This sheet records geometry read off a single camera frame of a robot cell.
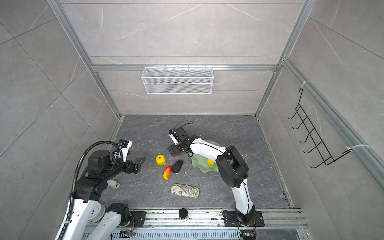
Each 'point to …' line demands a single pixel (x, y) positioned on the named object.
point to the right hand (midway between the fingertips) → (176, 145)
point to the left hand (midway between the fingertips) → (136, 151)
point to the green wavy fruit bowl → (202, 163)
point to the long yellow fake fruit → (210, 162)
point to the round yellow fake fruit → (160, 160)
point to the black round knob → (183, 213)
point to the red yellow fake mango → (167, 172)
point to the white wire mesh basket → (197, 80)
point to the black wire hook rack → (320, 148)
